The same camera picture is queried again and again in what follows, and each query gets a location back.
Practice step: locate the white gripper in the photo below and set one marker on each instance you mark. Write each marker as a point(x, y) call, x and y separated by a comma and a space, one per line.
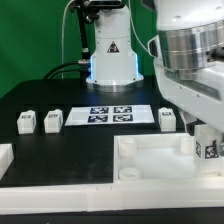
point(202, 98)

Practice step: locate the white square table top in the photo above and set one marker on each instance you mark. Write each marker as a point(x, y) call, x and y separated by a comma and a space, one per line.
point(161, 156)

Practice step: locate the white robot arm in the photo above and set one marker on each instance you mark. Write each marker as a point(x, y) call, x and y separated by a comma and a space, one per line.
point(188, 53)

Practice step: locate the white marker tag sheet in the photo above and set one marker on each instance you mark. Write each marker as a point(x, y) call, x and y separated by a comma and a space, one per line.
point(123, 114)

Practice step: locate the white left fence piece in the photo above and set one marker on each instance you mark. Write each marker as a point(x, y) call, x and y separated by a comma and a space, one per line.
point(6, 158)

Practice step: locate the white front fence rail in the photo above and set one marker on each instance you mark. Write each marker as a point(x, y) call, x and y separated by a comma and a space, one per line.
point(149, 194)

